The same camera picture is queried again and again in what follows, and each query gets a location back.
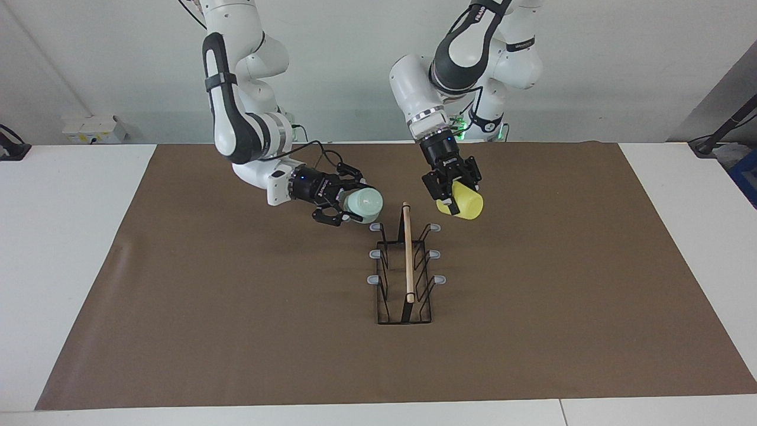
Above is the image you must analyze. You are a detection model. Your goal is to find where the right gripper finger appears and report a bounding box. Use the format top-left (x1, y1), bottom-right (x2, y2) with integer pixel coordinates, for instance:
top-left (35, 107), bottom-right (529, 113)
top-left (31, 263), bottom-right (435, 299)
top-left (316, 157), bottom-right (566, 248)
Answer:
top-left (312, 204), bottom-right (363, 227)
top-left (334, 163), bottom-right (367, 189)

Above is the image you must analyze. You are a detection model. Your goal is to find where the brown table mat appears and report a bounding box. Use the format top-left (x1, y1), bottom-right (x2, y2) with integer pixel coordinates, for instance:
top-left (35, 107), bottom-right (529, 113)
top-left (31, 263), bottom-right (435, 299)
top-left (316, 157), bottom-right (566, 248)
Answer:
top-left (34, 142), bottom-right (757, 411)

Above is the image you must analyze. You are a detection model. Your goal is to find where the black table clamp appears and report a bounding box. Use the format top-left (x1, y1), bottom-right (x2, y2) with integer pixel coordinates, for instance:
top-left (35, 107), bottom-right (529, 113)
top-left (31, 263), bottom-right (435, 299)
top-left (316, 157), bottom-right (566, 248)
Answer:
top-left (0, 124), bottom-right (31, 162)

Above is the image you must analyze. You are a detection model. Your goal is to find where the white power strip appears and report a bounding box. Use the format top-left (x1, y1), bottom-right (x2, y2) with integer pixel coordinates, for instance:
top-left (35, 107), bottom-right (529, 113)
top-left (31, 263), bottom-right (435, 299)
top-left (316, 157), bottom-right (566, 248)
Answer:
top-left (62, 115), bottom-right (128, 144)

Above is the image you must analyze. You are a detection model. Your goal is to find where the black wire cup rack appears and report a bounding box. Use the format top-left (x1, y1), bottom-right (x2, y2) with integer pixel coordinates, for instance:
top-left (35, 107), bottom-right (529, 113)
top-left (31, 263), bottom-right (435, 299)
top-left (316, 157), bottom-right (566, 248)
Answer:
top-left (367, 202), bottom-right (447, 325)

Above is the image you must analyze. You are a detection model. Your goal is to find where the yellow cup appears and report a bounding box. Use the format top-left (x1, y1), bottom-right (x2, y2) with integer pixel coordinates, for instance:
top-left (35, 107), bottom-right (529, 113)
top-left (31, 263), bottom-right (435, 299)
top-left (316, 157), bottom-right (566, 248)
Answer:
top-left (436, 180), bottom-right (484, 220)

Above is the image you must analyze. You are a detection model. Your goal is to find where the black stand pole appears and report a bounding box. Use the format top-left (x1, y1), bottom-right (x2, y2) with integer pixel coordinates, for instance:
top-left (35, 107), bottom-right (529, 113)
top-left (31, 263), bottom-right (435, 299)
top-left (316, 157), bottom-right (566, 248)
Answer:
top-left (688, 93), bottom-right (757, 158)

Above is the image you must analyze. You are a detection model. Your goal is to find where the blue box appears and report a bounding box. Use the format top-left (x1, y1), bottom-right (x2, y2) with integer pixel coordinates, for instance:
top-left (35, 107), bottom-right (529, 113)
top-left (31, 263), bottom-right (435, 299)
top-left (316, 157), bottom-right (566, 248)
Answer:
top-left (727, 148), bottom-right (757, 209)

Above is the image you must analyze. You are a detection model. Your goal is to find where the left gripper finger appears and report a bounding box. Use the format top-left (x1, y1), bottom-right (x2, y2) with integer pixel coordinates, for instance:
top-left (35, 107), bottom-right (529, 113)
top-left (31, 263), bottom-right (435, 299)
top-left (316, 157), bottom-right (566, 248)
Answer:
top-left (464, 157), bottom-right (483, 193)
top-left (422, 172), bottom-right (461, 215)

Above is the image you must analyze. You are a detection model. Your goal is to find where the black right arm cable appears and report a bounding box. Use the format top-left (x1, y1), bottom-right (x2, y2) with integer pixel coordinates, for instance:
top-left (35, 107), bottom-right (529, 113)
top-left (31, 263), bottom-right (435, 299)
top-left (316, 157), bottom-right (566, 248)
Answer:
top-left (260, 140), bottom-right (345, 174)

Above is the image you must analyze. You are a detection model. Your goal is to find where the pale green cup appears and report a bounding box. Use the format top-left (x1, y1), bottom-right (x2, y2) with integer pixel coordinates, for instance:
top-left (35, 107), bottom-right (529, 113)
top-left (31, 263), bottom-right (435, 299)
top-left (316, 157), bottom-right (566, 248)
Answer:
top-left (345, 187), bottom-right (383, 224)

